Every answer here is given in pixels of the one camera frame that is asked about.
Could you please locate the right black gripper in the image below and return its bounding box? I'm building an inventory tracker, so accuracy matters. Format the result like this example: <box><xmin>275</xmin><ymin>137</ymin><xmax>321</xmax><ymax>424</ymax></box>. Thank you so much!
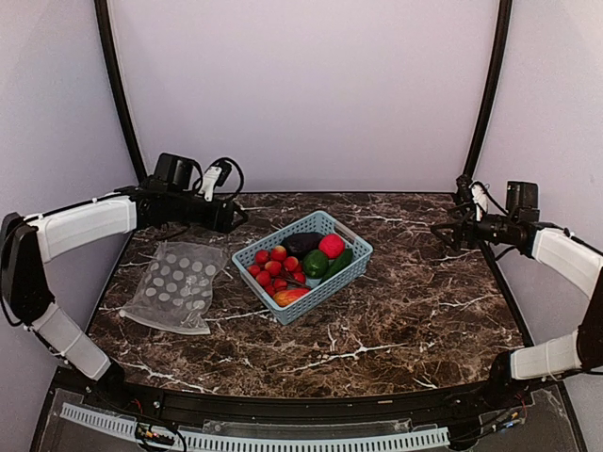
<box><xmin>432</xmin><ymin>202</ymin><xmax>517</xmax><ymax>251</ymax></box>

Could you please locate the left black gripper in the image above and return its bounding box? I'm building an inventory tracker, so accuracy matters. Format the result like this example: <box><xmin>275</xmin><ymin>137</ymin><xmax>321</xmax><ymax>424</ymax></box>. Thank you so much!
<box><xmin>169</xmin><ymin>191</ymin><xmax>249</xmax><ymax>234</ymax></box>

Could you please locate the light blue plastic basket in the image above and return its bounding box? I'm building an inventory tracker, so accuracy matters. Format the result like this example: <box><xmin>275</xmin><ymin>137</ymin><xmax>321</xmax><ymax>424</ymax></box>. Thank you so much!
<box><xmin>232</xmin><ymin>211</ymin><xmax>373</xmax><ymax>325</ymax></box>

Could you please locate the orange red toy mango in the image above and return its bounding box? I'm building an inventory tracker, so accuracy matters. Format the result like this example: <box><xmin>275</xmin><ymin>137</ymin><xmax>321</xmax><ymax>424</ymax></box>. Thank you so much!
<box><xmin>273</xmin><ymin>288</ymin><xmax>309</xmax><ymax>307</ymax></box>

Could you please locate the polka dot zip bag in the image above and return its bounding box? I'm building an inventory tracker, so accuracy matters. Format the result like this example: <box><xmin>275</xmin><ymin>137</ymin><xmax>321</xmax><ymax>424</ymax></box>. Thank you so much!
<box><xmin>119</xmin><ymin>242</ymin><xmax>227</xmax><ymax>335</ymax></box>

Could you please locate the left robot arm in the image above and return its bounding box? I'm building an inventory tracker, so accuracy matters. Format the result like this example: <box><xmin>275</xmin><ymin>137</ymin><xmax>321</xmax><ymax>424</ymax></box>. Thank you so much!
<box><xmin>1</xmin><ymin>153</ymin><xmax>248</xmax><ymax>411</ymax></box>

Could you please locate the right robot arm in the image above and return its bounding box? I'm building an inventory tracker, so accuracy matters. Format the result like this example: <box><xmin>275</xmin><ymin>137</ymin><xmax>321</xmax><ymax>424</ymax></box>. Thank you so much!
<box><xmin>431</xmin><ymin>176</ymin><xmax>602</xmax><ymax>409</ymax></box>

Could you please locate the purple toy eggplant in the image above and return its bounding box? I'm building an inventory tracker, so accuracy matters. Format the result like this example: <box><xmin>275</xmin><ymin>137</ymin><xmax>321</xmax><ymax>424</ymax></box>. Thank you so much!
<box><xmin>281</xmin><ymin>233</ymin><xmax>323</xmax><ymax>259</ymax></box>

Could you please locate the green toy avocado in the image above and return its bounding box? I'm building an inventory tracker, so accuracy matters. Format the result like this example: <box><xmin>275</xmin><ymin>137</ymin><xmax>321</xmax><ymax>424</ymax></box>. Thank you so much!
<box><xmin>302</xmin><ymin>250</ymin><xmax>330</xmax><ymax>279</ymax></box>

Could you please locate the red wrinkled toy ball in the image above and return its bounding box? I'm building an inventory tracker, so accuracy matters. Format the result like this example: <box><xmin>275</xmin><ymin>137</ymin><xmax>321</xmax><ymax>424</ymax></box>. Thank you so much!
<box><xmin>318</xmin><ymin>234</ymin><xmax>346</xmax><ymax>260</ymax></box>

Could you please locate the green toy cucumber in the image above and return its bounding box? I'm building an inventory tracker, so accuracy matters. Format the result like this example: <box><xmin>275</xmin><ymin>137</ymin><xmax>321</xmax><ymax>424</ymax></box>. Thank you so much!
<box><xmin>322</xmin><ymin>249</ymin><xmax>353</xmax><ymax>282</ymax></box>

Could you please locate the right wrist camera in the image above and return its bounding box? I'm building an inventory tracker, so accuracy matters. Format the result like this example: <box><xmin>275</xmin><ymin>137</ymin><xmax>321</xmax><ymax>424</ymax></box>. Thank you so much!
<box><xmin>456</xmin><ymin>174</ymin><xmax>489</xmax><ymax>222</ymax></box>

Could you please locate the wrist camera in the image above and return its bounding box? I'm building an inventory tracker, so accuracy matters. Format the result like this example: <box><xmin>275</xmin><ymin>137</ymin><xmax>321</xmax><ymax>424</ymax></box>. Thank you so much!
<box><xmin>456</xmin><ymin>174</ymin><xmax>489</xmax><ymax>222</ymax></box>
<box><xmin>198</xmin><ymin>156</ymin><xmax>245</xmax><ymax>202</ymax></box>

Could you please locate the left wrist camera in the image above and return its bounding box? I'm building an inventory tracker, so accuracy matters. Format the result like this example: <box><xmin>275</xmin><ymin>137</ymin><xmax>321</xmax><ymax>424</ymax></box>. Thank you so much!
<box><xmin>198</xmin><ymin>156</ymin><xmax>245</xmax><ymax>202</ymax></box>

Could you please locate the black front rail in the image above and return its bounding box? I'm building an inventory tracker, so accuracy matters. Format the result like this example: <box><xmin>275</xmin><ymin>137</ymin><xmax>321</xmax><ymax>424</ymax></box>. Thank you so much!
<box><xmin>46</xmin><ymin>371</ymin><xmax>562</xmax><ymax>428</ymax></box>

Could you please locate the right black frame post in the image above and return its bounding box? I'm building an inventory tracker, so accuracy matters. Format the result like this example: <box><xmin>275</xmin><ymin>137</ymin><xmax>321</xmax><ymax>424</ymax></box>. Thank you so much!
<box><xmin>463</xmin><ymin>0</ymin><xmax>513</xmax><ymax>178</ymax></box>

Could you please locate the black frame post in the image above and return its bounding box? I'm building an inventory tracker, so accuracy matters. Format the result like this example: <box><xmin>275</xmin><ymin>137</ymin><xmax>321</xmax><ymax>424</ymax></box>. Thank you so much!
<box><xmin>463</xmin><ymin>0</ymin><xmax>513</xmax><ymax>178</ymax></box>
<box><xmin>93</xmin><ymin>0</ymin><xmax>147</xmax><ymax>182</ymax></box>

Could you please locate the grey slotted cable duct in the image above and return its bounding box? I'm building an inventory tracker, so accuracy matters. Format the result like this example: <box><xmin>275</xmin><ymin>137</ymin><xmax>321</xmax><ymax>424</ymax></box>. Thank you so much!
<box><xmin>59</xmin><ymin>402</ymin><xmax>450</xmax><ymax>452</ymax></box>

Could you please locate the left black frame post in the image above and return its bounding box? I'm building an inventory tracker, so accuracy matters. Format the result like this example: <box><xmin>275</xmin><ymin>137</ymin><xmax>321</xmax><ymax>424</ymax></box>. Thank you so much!
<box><xmin>93</xmin><ymin>0</ymin><xmax>147</xmax><ymax>182</ymax></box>

